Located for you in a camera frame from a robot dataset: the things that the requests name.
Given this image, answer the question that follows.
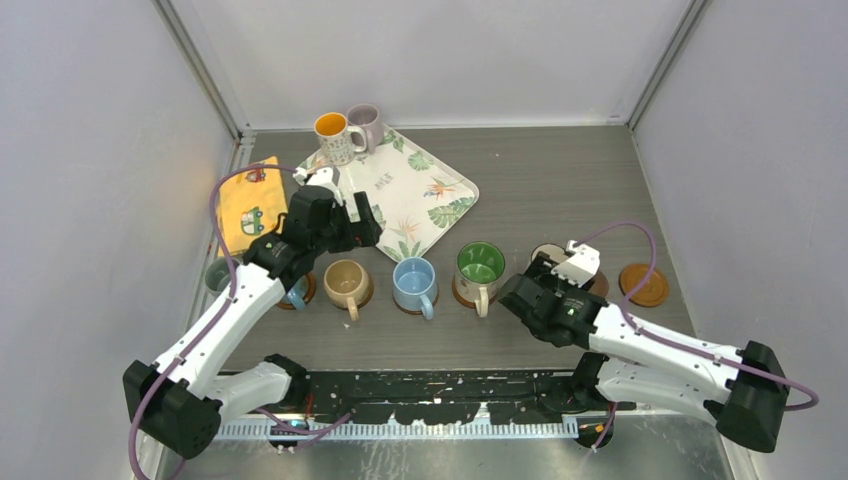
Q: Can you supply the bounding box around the leaf pattern serving tray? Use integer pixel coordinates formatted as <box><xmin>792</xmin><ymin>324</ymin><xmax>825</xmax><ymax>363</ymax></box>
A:
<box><xmin>333</xmin><ymin>126</ymin><xmax>479</xmax><ymax>262</ymax></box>

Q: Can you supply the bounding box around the green interior floral mug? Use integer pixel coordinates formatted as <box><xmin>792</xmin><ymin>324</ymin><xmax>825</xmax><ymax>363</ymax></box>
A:
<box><xmin>453</xmin><ymin>241</ymin><xmax>506</xmax><ymax>318</ymax></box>

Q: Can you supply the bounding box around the dark walnut wooden coaster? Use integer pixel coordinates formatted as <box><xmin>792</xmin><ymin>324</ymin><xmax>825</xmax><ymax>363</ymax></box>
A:
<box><xmin>589</xmin><ymin>271</ymin><xmax>610</xmax><ymax>298</ymax></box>

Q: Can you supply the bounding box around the lilac mug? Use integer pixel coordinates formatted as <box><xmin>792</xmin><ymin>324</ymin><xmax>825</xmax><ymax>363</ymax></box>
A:
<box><xmin>346</xmin><ymin>103</ymin><xmax>384</xmax><ymax>154</ymax></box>

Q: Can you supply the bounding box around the orange interior patterned mug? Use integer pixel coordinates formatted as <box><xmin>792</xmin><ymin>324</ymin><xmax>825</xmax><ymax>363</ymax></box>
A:
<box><xmin>313</xmin><ymin>112</ymin><xmax>369</xmax><ymax>167</ymax></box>

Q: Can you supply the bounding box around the white mug black handle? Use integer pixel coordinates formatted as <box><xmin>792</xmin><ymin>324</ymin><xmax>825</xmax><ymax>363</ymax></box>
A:
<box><xmin>528</xmin><ymin>243</ymin><xmax>569</xmax><ymax>265</ymax></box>

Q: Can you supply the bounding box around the aluminium front rail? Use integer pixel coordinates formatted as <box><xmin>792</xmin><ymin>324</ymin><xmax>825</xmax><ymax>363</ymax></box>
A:
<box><xmin>142</xmin><ymin>370</ymin><xmax>743</xmax><ymax>442</ymax></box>

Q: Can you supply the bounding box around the grey ceramic mug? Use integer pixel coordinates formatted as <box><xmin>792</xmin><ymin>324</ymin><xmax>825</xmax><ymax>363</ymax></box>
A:
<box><xmin>203</xmin><ymin>257</ymin><xmax>231</xmax><ymax>295</ymax></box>

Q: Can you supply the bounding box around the light blue mug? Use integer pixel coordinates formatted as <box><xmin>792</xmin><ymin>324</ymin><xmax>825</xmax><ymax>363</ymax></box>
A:
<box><xmin>392</xmin><ymin>257</ymin><xmax>439</xmax><ymax>320</ymax></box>

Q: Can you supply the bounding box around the brown wooden ringed coaster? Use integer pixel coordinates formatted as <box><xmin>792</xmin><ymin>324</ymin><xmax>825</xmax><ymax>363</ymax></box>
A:
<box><xmin>393</xmin><ymin>297</ymin><xmax>439</xmax><ymax>316</ymax></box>

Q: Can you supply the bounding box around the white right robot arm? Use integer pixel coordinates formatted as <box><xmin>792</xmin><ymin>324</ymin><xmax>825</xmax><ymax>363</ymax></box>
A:
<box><xmin>498</xmin><ymin>268</ymin><xmax>789</xmax><ymax>453</ymax></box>

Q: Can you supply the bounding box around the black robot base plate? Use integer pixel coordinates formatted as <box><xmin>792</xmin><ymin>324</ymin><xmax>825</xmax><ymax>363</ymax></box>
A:
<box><xmin>263</xmin><ymin>369</ymin><xmax>610</xmax><ymax>425</ymax></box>

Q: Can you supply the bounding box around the orange interior blue mug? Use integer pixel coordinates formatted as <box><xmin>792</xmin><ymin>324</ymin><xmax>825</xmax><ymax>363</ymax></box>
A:
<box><xmin>277</xmin><ymin>273</ymin><xmax>316</xmax><ymax>310</ymax></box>

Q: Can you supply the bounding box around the beige speckled ceramic mug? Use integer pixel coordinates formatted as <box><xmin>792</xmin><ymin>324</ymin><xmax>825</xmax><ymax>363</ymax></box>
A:
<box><xmin>323</xmin><ymin>259</ymin><xmax>374</xmax><ymax>322</ymax></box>

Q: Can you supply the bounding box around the yellow printed cloth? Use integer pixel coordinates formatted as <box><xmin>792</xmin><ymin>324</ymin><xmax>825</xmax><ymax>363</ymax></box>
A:
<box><xmin>216</xmin><ymin>168</ymin><xmax>288</xmax><ymax>256</ymax></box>

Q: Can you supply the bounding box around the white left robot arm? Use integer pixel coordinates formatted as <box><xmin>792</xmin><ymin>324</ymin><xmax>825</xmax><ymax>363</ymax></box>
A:
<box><xmin>123</xmin><ymin>185</ymin><xmax>382</xmax><ymax>459</ymax></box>

